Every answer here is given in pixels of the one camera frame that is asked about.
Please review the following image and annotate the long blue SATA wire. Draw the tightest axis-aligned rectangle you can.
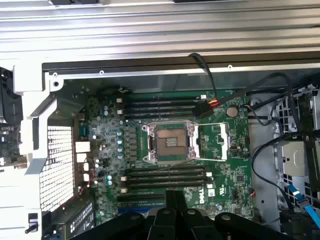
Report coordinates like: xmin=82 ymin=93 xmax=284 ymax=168
xmin=286 ymin=184 xmax=318 ymax=220

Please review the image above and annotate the long black expansion slot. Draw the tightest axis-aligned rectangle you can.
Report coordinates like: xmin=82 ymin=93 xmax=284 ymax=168
xmin=116 ymin=193 xmax=167 ymax=201

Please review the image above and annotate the silver disk drive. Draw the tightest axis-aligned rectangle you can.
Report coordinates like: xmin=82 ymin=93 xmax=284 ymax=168
xmin=281 ymin=139 xmax=311 ymax=177

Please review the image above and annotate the thick black wire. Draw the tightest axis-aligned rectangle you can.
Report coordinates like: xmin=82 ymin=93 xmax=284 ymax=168
xmin=251 ymin=133 xmax=305 ymax=213

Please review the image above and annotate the steel socket cover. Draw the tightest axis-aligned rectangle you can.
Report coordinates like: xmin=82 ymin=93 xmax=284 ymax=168
xmin=197 ymin=121 xmax=230 ymax=163

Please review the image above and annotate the green Dell motherboard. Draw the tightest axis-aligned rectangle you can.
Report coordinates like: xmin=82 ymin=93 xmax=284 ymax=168
xmin=83 ymin=88 xmax=253 ymax=227

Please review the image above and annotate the black graphics card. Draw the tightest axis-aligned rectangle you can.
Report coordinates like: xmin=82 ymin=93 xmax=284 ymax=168
xmin=0 ymin=66 xmax=25 ymax=163

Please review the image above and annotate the silver coin battery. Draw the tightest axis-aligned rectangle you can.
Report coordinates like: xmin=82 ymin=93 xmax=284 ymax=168
xmin=226 ymin=106 xmax=239 ymax=118

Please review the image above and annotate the open metal PC case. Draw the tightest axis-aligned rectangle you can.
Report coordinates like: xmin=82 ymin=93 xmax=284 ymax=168
xmin=38 ymin=53 xmax=320 ymax=240

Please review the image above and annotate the blue expansion slot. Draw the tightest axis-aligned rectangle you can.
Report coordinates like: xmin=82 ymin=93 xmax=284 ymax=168
xmin=117 ymin=206 xmax=153 ymax=215

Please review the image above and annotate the thin red wire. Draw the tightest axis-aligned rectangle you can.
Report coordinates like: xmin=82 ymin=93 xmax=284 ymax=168
xmin=61 ymin=156 xmax=97 ymax=210

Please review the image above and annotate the black RAM slot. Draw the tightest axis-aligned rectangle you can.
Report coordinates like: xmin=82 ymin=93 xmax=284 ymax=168
xmin=124 ymin=181 xmax=213 ymax=190
xmin=123 ymin=112 xmax=196 ymax=120
xmin=124 ymin=176 xmax=212 ymax=185
xmin=123 ymin=97 xmax=202 ymax=104
xmin=123 ymin=107 xmax=196 ymax=115
xmin=124 ymin=165 xmax=210 ymax=173
xmin=124 ymin=171 xmax=211 ymax=179
xmin=123 ymin=102 xmax=201 ymax=109

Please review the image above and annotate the CPU socket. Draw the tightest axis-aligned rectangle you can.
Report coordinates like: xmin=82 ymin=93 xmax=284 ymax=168
xmin=141 ymin=119 xmax=201 ymax=166

